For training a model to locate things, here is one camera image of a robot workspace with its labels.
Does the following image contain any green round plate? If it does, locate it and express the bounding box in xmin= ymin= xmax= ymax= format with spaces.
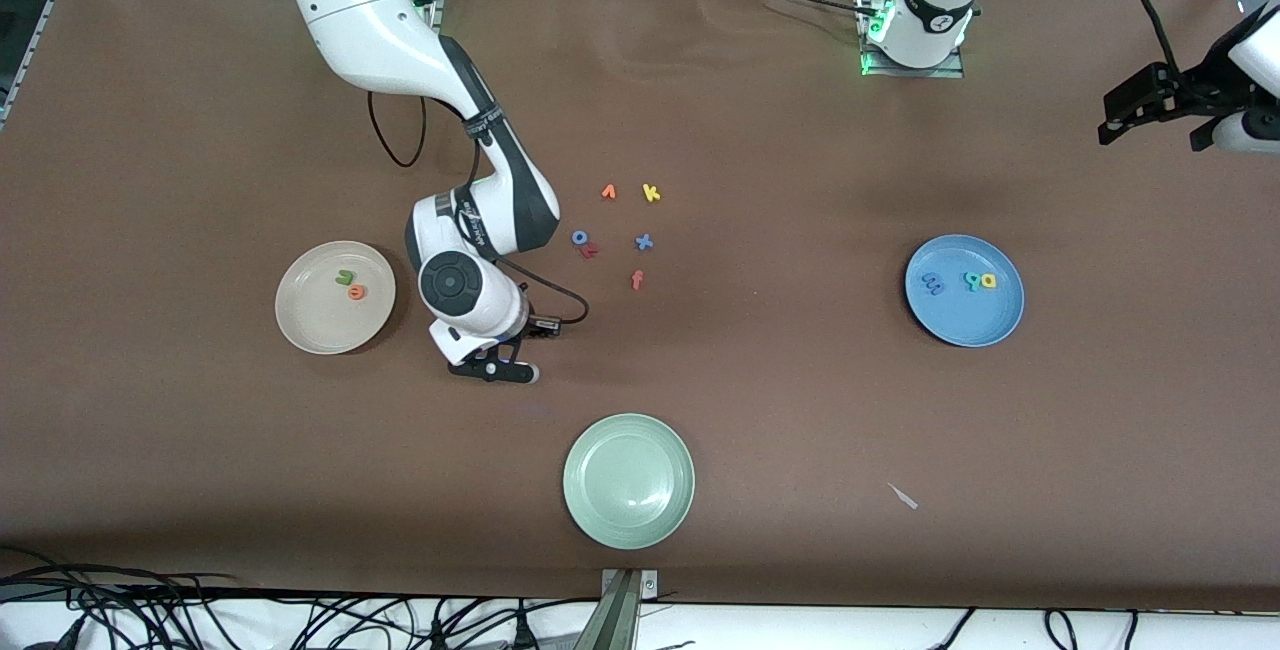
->
xmin=562 ymin=413 xmax=696 ymax=551

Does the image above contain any beige round plate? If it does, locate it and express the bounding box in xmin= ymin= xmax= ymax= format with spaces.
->
xmin=275 ymin=240 xmax=397 ymax=356

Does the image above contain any blue round plate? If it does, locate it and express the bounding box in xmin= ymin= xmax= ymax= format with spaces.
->
xmin=904 ymin=234 xmax=1026 ymax=348

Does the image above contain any brown table cover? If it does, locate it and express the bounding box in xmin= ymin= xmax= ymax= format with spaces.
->
xmin=0 ymin=0 xmax=1280 ymax=613

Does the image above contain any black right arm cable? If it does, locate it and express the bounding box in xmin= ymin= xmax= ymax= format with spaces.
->
xmin=368 ymin=90 xmax=591 ymax=326

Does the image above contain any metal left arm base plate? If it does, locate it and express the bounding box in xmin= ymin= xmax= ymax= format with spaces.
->
xmin=858 ymin=0 xmax=966 ymax=79

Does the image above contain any metal table edge bracket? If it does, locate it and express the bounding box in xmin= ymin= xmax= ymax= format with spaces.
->
xmin=600 ymin=568 xmax=659 ymax=650

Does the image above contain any black cable tangle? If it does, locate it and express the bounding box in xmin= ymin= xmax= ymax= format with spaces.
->
xmin=0 ymin=545 xmax=601 ymax=650

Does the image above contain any aluminium frame profile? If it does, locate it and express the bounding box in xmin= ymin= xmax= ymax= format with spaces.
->
xmin=0 ymin=0 xmax=96 ymax=126

